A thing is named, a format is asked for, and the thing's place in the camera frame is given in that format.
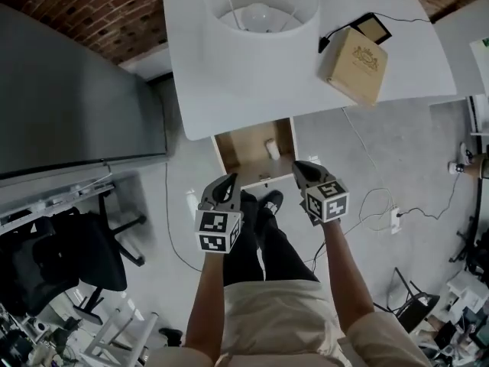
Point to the white metal stool frame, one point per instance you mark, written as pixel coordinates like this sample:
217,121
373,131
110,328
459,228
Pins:
122,335

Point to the person's right forearm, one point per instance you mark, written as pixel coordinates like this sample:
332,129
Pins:
345,273

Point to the loose black shoe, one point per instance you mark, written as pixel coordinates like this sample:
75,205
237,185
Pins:
170,336

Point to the black power adapter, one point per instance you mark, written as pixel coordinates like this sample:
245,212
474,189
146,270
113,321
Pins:
324,44

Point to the white side table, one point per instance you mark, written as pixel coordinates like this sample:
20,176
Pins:
458,52

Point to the person's left black shoe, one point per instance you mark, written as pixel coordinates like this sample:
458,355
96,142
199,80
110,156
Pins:
248,198

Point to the person's black trousers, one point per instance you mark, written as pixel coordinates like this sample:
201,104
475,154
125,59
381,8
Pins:
275,251

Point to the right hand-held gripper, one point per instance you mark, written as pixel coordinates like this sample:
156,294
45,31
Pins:
328,203

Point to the person's left forearm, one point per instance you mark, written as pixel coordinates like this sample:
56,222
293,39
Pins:
206,300

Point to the small white item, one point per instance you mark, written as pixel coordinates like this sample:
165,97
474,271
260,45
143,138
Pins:
272,149

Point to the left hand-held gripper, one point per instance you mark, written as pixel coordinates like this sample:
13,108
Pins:
214,229

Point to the black office chair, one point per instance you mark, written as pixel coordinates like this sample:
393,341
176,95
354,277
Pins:
65,258

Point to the beige wooden box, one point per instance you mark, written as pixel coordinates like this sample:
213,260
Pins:
353,67

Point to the white light bulb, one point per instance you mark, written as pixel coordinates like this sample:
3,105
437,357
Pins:
256,17

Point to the white lamp shade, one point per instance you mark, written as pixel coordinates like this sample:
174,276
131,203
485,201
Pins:
267,48

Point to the black framed tablet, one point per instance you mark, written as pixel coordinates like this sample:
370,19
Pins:
372,28

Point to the wooden desk drawer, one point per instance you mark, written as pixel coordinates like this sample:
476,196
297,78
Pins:
248,147

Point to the black folding chair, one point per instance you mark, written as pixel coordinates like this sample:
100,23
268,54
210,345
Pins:
414,304

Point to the person's black shoe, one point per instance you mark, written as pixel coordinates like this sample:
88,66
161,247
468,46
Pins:
272,202
248,198

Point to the person's beige shirt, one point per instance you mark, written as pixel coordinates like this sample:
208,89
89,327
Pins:
282,327

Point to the grey cabinet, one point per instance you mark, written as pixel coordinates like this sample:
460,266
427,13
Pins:
68,98

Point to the white desk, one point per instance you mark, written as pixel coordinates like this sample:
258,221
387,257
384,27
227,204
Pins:
267,90

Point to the person's right black shoe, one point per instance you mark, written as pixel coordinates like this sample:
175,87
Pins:
272,202

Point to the white power strip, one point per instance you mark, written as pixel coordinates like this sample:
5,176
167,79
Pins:
395,220

